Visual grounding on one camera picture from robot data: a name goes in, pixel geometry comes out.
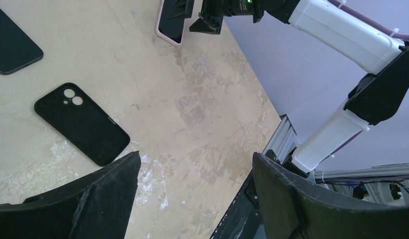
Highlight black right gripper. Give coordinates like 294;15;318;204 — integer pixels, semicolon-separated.
189;0;257;35

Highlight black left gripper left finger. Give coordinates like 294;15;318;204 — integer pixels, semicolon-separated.
0;151;141;239

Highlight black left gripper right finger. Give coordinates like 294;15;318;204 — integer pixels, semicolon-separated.
253;152;409;239

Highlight black phone case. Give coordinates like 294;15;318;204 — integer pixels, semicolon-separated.
34;83;131;166

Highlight black phone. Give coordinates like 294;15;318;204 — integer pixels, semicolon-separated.
0;9;44;75

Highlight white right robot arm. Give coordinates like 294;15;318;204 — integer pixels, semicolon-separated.
189;0;409;174

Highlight phone in pink case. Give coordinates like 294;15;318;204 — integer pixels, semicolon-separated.
155;0;194;46

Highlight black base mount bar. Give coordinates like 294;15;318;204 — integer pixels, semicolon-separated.
210;168;268;239

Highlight aluminium frame rail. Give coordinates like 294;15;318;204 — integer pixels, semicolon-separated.
263;114;297;165

